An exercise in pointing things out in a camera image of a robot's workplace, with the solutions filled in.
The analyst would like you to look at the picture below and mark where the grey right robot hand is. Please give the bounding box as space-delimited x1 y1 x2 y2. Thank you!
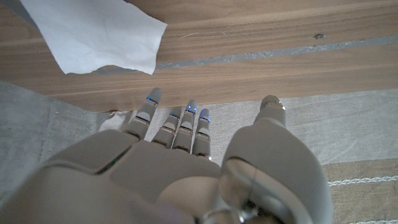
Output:
0 86 333 224

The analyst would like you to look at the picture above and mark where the white tissue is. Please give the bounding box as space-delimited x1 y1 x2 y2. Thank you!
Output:
20 0 168 76

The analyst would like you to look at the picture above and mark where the beige striped backdrop curtain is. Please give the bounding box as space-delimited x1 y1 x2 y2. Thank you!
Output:
0 80 398 224

